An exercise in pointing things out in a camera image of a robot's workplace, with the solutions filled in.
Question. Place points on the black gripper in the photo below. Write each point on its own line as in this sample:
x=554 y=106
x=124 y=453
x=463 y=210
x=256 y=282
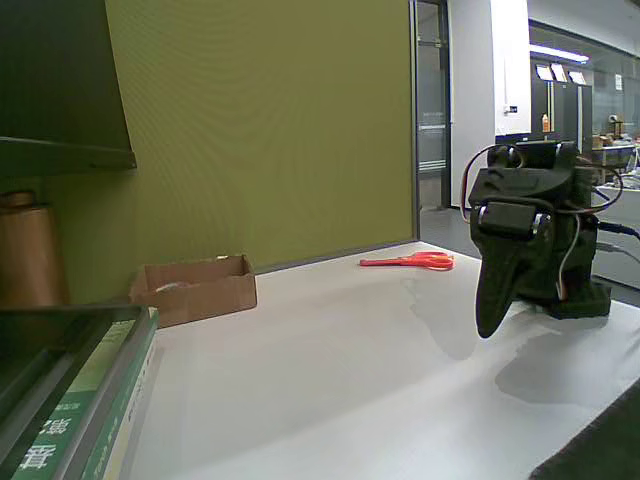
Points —
x=506 y=221

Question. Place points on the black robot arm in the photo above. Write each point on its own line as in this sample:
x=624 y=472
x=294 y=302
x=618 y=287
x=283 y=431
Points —
x=580 y=270

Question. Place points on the brown cardboard box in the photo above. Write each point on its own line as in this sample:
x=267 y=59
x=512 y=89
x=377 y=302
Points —
x=210 y=300

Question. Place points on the brown paper roll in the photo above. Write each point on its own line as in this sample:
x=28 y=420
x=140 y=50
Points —
x=30 y=255

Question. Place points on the orange scissors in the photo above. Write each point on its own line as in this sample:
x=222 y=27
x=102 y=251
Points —
x=425 y=260

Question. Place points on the orange bottle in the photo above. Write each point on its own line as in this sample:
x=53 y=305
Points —
x=545 y=124

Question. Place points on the cluttered background desk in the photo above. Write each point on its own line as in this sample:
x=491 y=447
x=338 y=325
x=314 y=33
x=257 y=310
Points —
x=617 y=145

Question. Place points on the white paper notice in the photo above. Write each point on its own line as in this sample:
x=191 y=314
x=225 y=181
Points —
x=618 y=82

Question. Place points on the long ceiling light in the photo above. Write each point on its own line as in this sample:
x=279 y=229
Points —
x=560 y=52

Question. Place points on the olive green partition panel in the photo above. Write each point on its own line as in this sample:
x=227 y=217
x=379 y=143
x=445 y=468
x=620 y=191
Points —
x=200 y=60

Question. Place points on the green spined book white pages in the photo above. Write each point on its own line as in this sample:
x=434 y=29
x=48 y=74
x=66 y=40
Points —
x=112 y=430

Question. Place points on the green book with white characters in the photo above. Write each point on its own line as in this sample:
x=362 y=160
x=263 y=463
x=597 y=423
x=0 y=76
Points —
x=75 y=395

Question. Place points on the green books stack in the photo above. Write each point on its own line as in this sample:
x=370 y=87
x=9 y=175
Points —
x=30 y=340

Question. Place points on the dark green metal shelf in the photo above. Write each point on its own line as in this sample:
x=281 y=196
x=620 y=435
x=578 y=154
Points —
x=50 y=75

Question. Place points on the glass door with metal frame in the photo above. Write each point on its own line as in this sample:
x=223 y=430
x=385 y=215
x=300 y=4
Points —
x=431 y=165

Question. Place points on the small wall switch plate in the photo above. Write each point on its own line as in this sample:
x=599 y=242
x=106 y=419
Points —
x=510 y=109

